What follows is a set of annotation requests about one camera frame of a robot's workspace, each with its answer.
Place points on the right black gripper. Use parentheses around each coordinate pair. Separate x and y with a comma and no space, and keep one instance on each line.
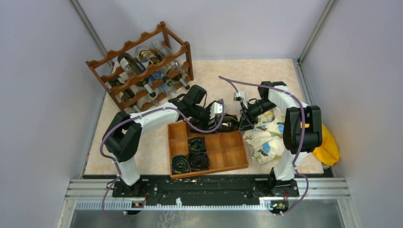
(246,118)

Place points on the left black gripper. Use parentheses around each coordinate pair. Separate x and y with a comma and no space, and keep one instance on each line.
(204,125)

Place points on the wooden compartment tray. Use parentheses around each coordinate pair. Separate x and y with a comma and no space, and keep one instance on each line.
(225,150)

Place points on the dark wine bottle beige label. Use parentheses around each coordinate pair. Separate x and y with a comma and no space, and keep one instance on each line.
(176,76)

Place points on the blue square glass bottle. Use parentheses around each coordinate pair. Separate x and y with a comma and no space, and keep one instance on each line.
(167,87)

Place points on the brown wooden wine rack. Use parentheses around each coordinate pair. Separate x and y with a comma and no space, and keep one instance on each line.
(144,72)

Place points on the clear glass bottle back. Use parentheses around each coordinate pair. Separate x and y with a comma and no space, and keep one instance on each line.
(162,51)

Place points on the dark wine bottle grey label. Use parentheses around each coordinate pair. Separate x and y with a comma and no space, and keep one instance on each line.
(132,68)

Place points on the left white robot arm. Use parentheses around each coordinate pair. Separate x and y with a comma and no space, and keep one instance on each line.
(120,141)

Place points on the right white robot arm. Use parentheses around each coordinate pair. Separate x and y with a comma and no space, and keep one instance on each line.
(302,131)

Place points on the dinosaur print white cloth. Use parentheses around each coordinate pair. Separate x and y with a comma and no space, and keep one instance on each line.
(266,138)

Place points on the rolled dark blue tie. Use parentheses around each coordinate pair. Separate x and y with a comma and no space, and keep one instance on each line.
(199,161)

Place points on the rolled dark green tie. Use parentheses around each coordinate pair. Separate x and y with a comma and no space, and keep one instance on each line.
(180,164)

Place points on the yellow cloth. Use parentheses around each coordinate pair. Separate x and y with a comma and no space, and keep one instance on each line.
(328,153)

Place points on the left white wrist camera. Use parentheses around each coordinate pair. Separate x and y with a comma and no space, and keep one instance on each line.
(216,109)

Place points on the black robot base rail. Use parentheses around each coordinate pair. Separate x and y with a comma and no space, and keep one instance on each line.
(210,192)

